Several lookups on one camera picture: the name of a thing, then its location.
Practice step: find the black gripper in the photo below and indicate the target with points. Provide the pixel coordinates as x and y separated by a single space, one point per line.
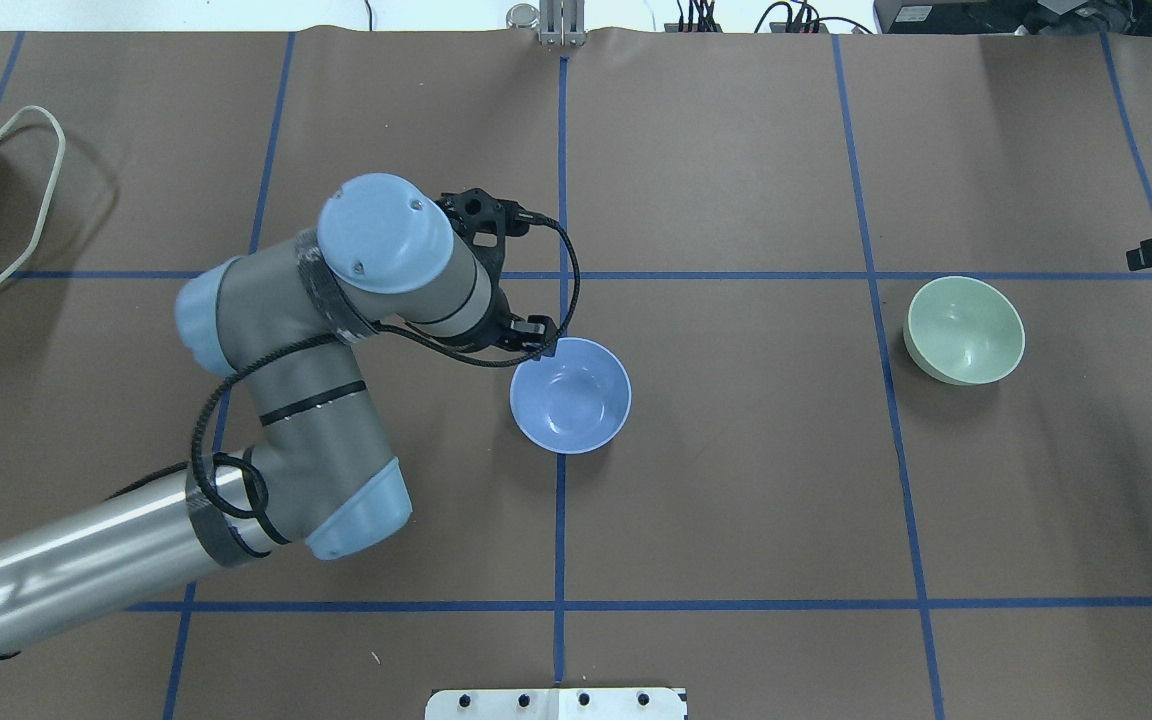
534 330

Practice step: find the blue bowl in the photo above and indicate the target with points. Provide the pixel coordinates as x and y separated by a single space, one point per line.
573 402

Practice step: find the green bowl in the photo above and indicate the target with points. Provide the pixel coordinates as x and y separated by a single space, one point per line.
963 332

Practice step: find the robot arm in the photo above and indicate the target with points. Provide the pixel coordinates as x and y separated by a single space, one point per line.
289 448

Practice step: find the small metal cup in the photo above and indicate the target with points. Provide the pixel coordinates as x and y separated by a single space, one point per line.
523 16

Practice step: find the black laptop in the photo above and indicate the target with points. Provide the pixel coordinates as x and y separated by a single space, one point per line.
1038 18

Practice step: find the black orange adapter lower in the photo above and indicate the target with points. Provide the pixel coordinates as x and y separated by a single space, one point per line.
801 18

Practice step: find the aluminium frame post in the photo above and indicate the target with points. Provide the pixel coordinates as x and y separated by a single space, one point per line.
561 23

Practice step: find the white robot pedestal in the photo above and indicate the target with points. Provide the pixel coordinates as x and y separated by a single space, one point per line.
559 703

